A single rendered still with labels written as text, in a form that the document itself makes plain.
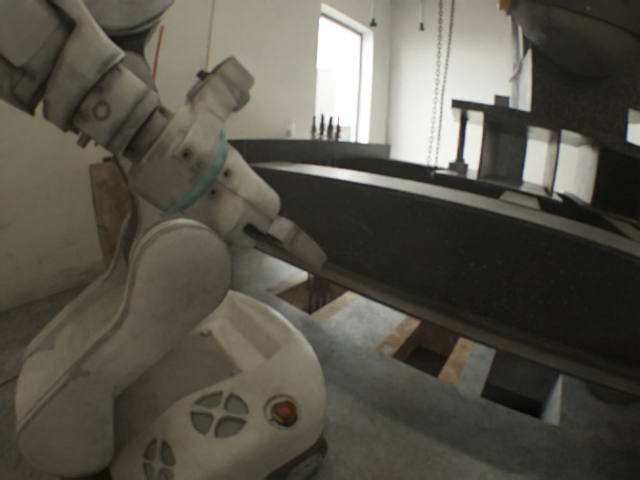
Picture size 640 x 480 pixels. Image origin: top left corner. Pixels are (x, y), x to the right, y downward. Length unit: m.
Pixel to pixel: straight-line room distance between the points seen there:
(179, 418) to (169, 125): 0.41
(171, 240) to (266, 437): 0.31
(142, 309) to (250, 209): 0.25
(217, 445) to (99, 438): 0.22
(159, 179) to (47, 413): 0.41
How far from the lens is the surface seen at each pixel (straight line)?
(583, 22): 0.94
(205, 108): 0.23
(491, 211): 0.50
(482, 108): 0.90
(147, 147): 0.22
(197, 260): 0.41
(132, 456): 0.59
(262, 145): 0.89
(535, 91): 0.94
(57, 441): 0.57
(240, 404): 0.49
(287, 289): 1.48
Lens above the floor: 0.74
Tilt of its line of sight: 20 degrees down
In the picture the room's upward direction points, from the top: 3 degrees clockwise
